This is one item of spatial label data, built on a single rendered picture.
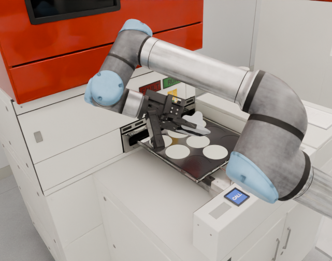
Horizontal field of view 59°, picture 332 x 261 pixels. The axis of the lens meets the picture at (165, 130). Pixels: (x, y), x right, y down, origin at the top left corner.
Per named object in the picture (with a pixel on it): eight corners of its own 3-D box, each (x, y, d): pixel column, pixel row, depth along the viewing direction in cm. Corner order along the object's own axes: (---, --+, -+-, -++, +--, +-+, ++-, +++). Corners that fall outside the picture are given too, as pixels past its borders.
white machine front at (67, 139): (42, 193, 114) (10, 99, 93) (191, 120, 158) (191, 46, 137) (45, 198, 112) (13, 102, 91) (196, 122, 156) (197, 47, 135)
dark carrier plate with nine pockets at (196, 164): (140, 142, 129) (140, 141, 128) (195, 115, 147) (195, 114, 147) (197, 179, 106) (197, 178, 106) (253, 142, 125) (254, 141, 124)
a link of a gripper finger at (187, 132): (210, 120, 89) (183, 110, 87) (206, 138, 87) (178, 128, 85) (205, 122, 92) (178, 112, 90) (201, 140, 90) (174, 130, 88)
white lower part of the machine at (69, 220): (35, 232, 201) (-5, 130, 159) (133, 178, 246) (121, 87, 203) (84, 313, 154) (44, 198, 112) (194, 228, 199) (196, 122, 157)
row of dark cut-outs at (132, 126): (120, 132, 126) (120, 128, 124) (193, 101, 150) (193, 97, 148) (121, 133, 125) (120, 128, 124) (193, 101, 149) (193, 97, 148)
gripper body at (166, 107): (188, 99, 83) (147, 85, 81) (181, 127, 81) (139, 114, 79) (180, 107, 90) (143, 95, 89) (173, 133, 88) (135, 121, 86)
